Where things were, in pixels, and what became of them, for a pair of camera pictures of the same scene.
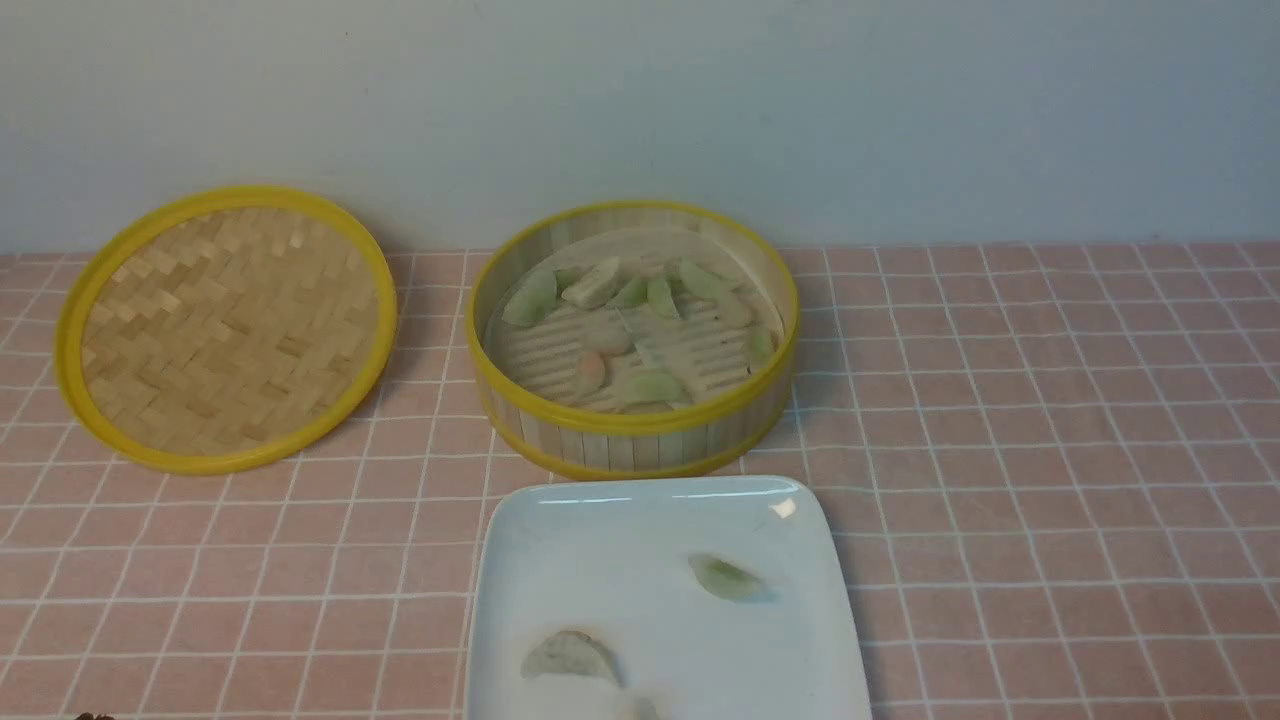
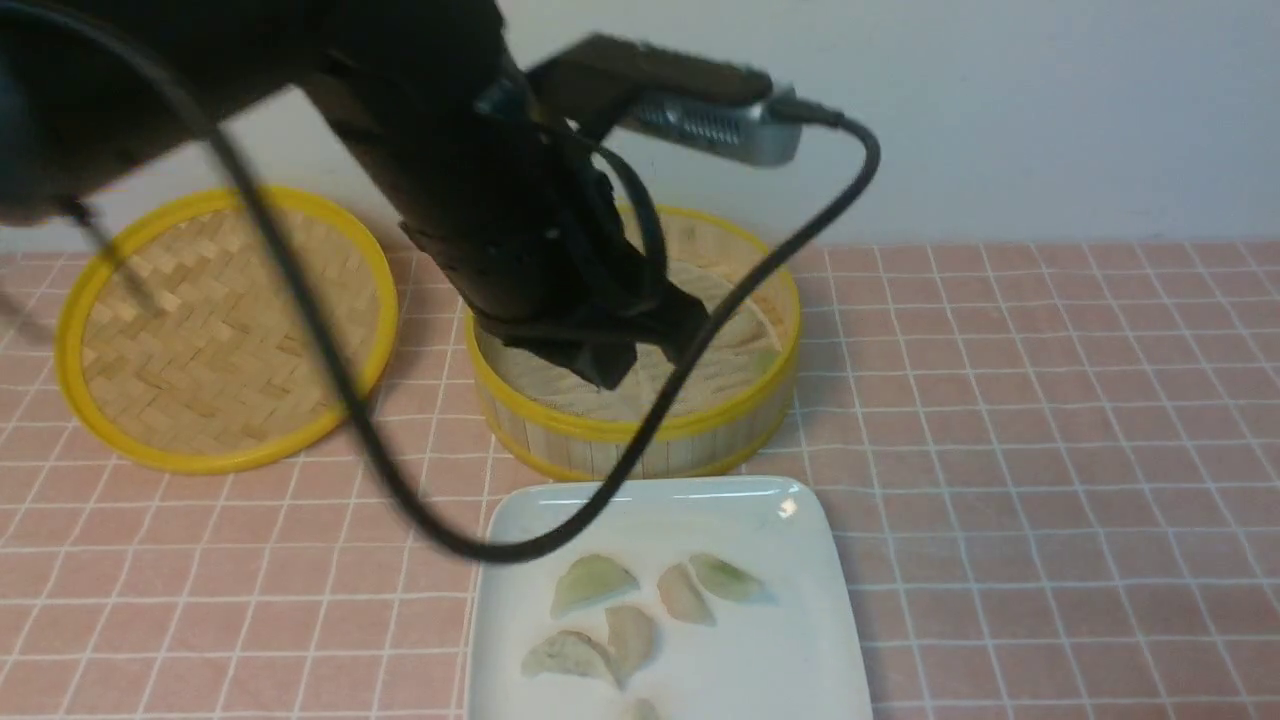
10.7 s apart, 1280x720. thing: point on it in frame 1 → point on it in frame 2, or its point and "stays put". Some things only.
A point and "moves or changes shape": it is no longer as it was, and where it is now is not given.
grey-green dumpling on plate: (570, 651) stays put
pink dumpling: (591, 373) moves or changes shape
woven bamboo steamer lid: (203, 329) stays put
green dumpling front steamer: (653, 390) → (589, 578)
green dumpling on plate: (729, 579) stays put
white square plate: (714, 597) stays put
